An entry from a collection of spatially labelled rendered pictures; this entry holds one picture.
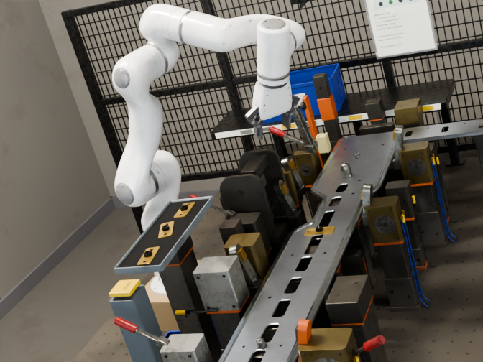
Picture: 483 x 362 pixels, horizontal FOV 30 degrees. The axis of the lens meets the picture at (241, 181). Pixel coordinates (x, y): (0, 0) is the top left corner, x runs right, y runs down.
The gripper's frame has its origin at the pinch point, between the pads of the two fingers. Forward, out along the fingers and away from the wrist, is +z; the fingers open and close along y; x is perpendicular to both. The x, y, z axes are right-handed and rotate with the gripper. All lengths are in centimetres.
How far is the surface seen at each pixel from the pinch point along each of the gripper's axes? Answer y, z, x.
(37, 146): -15, 161, -256
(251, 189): 4.8, 20.3, -3.0
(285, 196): -7.8, 29.2, -4.0
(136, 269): 48, 18, 10
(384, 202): -21.1, 19.2, 23.7
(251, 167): 1.3, 17.6, -8.6
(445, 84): -95, 32, -28
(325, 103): -55, 35, -45
